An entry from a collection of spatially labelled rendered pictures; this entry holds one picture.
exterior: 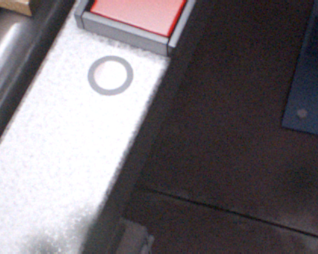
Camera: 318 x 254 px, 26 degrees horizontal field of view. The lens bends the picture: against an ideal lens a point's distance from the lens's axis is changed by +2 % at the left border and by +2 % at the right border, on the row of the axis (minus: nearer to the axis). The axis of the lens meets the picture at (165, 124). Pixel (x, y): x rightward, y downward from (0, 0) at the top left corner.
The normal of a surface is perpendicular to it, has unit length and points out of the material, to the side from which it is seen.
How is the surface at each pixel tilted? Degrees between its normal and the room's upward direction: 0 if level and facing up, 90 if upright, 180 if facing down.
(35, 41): 49
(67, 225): 0
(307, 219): 0
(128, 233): 0
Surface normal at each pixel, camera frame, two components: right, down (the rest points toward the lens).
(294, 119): -0.04, -0.44
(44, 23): 0.68, -0.04
